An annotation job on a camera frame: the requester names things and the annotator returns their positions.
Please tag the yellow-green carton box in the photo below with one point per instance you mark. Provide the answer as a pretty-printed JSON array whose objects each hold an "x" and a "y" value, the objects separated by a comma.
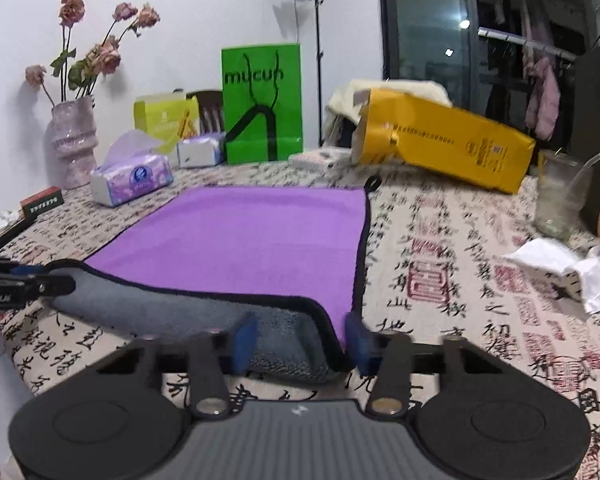
[{"x": 169, "y": 118}]

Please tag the cream blanket on chair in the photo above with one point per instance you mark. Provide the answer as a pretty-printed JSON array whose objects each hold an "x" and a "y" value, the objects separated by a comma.
[{"x": 348, "y": 100}]

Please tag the yellow paper mailer bag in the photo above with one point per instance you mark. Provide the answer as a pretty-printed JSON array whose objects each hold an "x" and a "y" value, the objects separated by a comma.
[{"x": 447, "y": 140}]

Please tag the red and green small box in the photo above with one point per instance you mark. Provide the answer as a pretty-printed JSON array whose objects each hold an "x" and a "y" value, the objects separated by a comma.
[{"x": 41, "y": 202}]

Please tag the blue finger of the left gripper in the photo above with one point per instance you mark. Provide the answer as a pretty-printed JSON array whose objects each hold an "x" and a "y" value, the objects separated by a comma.
[{"x": 14, "y": 270}]

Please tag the dried pink roses bouquet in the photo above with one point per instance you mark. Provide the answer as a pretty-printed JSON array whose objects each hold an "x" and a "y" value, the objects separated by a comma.
[{"x": 77, "y": 77}]

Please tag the metal clothes rail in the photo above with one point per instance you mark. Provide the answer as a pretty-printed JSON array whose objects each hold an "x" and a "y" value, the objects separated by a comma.
[{"x": 525, "y": 42}]

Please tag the clear drinking glass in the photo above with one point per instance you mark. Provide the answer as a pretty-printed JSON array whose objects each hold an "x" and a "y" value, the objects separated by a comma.
[{"x": 556, "y": 215}]

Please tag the black speaker box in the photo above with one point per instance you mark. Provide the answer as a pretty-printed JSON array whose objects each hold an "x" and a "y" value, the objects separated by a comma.
[{"x": 585, "y": 140}]

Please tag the purple tissue pack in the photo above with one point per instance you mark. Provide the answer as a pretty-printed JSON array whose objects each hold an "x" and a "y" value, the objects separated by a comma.
[{"x": 132, "y": 168}]

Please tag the purple and grey microfiber towel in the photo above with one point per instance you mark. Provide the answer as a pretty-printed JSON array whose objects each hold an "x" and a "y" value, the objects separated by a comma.
[{"x": 291, "y": 257}]

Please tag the green mucun paper bag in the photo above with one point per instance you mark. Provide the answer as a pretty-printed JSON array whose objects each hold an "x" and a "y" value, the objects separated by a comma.
[{"x": 262, "y": 103}]

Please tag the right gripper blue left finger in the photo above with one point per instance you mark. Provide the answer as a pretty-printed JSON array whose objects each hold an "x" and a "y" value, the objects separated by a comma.
[{"x": 211, "y": 356}]

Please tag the dark sliding glass door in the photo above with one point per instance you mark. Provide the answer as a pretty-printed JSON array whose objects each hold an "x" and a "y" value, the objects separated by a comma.
[{"x": 433, "y": 40}]

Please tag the pink textured ceramic vase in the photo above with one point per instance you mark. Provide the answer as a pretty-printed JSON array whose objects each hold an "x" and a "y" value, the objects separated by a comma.
[{"x": 73, "y": 139}]

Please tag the dark wooden chair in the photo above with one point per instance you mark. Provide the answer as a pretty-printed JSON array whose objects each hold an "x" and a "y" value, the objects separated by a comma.
[{"x": 211, "y": 113}]

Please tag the small white-purple tissue pack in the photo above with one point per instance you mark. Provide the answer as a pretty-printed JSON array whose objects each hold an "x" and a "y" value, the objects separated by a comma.
[{"x": 207, "y": 150}]

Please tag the white flat product box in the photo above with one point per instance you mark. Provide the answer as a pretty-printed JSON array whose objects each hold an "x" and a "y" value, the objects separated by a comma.
[{"x": 323, "y": 160}]

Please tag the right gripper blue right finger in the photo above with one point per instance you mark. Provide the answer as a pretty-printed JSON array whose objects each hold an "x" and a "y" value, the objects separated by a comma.
[{"x": 388, "y": 358}]

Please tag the pink jacket on rack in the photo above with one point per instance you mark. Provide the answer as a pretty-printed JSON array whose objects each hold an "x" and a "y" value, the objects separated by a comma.
[{"x": 543, "y": 107}]

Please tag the crumpled white paper tissue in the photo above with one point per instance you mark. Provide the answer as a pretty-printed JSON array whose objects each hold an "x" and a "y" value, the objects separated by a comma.
[{"x": 545, "y": 254}]

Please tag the glass straw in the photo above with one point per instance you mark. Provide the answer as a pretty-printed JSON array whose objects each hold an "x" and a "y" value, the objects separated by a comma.
[{"x": 579, "y": 182}]

